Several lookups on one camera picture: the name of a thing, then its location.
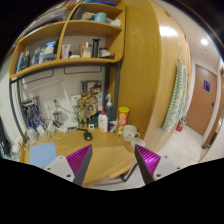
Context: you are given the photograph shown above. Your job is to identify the red yellow chips can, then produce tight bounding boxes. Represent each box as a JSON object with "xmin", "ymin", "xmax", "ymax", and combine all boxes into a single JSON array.
[{"xmin": 117, "ymin": 107, "xmax": 129, "ymax": 135}]

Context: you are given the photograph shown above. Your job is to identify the tall wooden wardrobe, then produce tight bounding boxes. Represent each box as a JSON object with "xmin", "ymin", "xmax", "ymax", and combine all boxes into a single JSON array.
[{"xmin": 118, "ymin": 0, "xmax": 191, "ymax": 152}]

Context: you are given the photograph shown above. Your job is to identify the wooden wall shelf unit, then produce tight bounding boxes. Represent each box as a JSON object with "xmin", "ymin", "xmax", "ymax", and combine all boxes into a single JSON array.
[{"xmin": 9, "ymin": 0, "xmax": 126, "ymax": 79}]

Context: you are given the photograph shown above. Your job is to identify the red fire extinguisher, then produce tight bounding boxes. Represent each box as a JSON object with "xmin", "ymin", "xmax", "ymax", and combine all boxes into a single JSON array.
[{"xmin": 176, "ymin": 117, "xmax": 186, "ymax": 132}]

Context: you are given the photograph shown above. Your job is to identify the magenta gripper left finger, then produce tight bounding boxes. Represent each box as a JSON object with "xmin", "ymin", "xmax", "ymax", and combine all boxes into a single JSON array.
[{"xmin": 66, "ymin": 145, "xmax": 93, "ymax": 186}]

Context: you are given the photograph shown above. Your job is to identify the blue mouse pad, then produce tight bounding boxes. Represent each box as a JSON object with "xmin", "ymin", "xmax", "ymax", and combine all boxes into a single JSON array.
[{"xmin": 29, "ymin": 142, "xmax": 57, "ymax": 167}]

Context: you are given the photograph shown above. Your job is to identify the white glue bottle red cap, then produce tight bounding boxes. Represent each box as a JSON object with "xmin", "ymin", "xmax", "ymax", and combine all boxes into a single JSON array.
[{"xmin": 98, "ymin": 110, "xmax": 108, "ymax": 132}]

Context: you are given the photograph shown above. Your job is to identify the colourful figure box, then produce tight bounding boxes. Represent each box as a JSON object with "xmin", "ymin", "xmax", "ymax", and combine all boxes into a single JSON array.
[{"xmin": 81, "ymin": 80, "xmax": 102, "ymax": 109}]

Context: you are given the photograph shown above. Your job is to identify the black thermos bottle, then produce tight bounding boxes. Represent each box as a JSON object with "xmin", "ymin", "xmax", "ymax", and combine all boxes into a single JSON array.
[{"xmin": 92, "ymin": 39, "xmax": 101, "ymax": 58}]

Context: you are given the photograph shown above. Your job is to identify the blue illustrated box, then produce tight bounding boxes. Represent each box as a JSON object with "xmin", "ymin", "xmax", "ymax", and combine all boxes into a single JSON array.
[{"xmin": 22, "ymin": 96, "xmax": 44, "ymax": 129}]

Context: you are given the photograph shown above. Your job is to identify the black computer mouse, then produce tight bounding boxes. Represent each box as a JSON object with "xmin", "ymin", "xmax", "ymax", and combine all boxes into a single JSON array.
[{"xmin": 83, "ymin": 131, "xmax": 92, "ymax": 141}]

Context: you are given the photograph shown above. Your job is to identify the robot action figure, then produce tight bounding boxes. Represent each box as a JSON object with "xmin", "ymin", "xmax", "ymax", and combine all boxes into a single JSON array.
[{"xmin": 77, "ymin": 98, "xmax": 97, "ymax": 127}]

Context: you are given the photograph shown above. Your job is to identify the white tube on shelf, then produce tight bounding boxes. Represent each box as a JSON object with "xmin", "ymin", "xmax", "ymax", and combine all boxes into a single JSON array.
[{"xmin": 61, "ymin": 44, "xmax": 71, "ymax": 59}]

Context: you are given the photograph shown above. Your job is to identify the white charger with cables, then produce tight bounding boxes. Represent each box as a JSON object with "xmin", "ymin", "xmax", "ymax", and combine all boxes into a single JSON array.
[{"xmin": 27, "ymin": 122, "xmax": 68, "ymax": 143}]

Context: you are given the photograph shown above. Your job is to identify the brown wooden door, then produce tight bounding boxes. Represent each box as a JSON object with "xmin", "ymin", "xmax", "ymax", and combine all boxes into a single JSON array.
[{"xmin": 187, "ymin": 65, "xmax": 217, "ymax": 135}]

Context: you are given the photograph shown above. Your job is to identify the green patterned hanging towel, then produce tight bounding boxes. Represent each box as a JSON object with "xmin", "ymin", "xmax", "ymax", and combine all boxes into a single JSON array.
[{"xmin": 162, "ymin": 61, "xmax": 187, "ymax": 135}]

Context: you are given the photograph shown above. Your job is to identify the white ceramic mug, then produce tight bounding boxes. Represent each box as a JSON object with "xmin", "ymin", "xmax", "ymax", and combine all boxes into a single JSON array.
[{"xmin": 123, "ymin": 125, "xmax": 140, "ymax": 141}]

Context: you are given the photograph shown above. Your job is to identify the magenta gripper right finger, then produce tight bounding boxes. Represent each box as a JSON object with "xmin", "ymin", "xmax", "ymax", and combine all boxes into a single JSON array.
[{"xmin": 134, "ymin": 144, "xmax": 161, "ymax": 184}]

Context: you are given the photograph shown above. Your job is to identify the teal tape roll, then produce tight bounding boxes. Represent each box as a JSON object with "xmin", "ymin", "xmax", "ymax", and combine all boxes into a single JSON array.
[{"xmin": 94, "ymin": 12, "xmax": 106, "ymax": 22}]

